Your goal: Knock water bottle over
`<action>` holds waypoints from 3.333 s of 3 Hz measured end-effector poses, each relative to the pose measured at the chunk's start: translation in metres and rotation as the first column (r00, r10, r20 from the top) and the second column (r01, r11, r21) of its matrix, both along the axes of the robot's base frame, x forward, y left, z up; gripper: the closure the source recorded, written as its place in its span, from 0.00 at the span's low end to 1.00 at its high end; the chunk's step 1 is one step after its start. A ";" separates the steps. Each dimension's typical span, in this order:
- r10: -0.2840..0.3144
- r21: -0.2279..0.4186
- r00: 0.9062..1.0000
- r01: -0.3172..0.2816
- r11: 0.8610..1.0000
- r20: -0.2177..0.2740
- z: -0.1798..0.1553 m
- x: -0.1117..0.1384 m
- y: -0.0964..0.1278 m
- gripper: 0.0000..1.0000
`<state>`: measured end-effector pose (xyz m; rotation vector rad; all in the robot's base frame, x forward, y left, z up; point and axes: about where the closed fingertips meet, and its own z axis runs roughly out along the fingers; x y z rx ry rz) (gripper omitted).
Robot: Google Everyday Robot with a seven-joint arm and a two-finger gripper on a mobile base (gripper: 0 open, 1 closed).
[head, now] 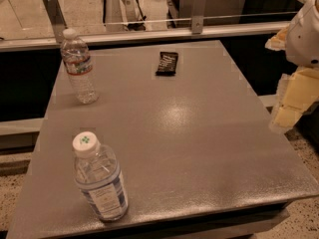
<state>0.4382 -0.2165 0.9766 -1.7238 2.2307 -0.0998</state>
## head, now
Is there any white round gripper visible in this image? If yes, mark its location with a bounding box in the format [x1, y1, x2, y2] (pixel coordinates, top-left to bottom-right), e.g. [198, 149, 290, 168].
[265, 0, 319, 133]

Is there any clear red-label water bottle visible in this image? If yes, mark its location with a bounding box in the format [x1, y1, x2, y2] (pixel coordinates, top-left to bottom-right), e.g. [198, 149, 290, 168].
[60, 28, 99, 104]

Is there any clear blue-label water bottle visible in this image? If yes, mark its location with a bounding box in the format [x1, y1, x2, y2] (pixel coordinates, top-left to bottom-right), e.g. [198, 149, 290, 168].
[72, 131, 129, 221]

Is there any black snack bar wrapper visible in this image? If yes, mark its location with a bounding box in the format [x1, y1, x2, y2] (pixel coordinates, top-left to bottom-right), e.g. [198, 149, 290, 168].
[156, 52, 178, 76]

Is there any thin horizontal wire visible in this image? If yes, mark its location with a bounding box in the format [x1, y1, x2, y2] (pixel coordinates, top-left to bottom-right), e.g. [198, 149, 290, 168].
[103, 11, 298, 26]

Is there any horizontal metal rail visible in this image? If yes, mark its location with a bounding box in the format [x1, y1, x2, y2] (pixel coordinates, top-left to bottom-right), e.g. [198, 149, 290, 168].
[0, 21, 289, 52]

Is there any right metal bracket post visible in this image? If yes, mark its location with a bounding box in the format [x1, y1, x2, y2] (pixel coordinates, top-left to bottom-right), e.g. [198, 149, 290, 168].
[191, 0, 206, 34]

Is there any metal bracket post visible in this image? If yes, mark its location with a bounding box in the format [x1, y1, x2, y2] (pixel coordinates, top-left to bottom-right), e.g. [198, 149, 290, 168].
[42, 0, 67, 43]
[191, 0, 206, 34]

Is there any left metal bracket post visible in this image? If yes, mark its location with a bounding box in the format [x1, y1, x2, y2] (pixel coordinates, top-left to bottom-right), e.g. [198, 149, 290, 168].
[42, 0, 67, 43]

